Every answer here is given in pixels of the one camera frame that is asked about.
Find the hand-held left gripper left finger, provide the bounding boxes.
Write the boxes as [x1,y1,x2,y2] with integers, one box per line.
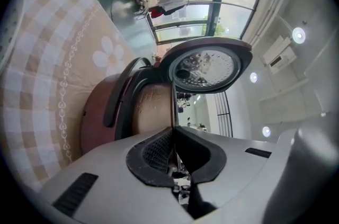
[39,126,197,224]

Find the table with checked cloth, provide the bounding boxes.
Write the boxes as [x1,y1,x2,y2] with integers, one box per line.
[0,0,159,192]

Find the dark round pot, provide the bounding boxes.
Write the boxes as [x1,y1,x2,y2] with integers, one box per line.
[131,82,180,137]

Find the large glass window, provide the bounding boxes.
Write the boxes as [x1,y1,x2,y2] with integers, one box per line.
[147,0,264,45]

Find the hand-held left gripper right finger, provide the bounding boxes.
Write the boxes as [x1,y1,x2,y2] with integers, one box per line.
[174,126,278,224]

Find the purple rice cooker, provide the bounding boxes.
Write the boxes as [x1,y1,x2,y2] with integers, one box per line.
[80,36,254,157]

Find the white ceiling air conditioner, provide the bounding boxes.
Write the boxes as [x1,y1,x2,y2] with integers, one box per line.
[262,34,297,75]

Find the black metal railing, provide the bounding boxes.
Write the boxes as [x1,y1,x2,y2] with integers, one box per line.
[213,92,234,138]

